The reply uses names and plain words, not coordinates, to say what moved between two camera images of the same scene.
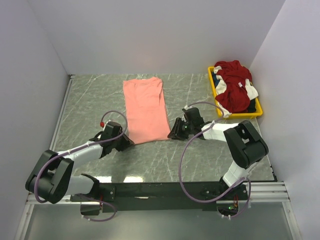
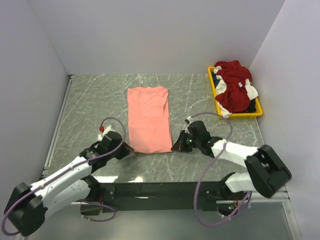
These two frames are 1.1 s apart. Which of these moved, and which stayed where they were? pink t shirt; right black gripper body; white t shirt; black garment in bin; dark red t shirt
Moved: right black gripper body; pink t shirt
Stayed: dark red t shirt; black garment in bin; white t shirt
